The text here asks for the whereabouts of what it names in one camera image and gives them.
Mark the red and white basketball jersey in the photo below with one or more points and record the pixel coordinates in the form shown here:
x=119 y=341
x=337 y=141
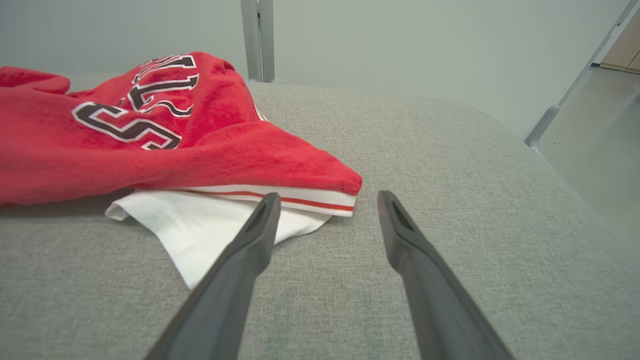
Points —
x=225 y=150

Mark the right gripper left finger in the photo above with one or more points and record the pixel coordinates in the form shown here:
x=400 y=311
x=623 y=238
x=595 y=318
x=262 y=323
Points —
x=225 y=290

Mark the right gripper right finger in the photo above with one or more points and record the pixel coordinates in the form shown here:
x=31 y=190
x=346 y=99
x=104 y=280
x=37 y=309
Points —
x=435 y=300

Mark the grey fabric sofa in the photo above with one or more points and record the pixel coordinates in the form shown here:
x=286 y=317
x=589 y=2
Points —
x=450 y=225

